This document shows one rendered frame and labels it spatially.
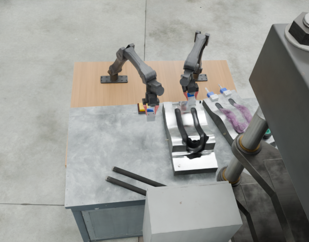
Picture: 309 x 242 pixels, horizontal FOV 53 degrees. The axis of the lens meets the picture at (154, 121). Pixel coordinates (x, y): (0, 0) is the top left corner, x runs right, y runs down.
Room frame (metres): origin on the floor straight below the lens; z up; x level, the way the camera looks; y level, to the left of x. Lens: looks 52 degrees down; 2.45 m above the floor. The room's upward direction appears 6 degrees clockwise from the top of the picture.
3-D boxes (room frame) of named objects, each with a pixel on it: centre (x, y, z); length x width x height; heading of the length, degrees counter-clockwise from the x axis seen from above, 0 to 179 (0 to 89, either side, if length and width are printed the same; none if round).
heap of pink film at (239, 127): (1.31, -0.55, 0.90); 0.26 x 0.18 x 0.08; 29
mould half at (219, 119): (1.31, -0.56, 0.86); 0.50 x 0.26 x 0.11; 29
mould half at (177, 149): (1.15, -0.22, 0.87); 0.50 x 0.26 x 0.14; 12
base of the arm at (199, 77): (1.72, -0.26, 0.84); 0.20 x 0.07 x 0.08; 100
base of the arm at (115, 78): (1.62, 0.33, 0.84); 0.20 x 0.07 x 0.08; 100
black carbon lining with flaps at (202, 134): (1.17, -0.23, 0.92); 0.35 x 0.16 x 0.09; 12
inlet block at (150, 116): (1.25, 0.04, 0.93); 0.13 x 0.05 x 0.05; 12
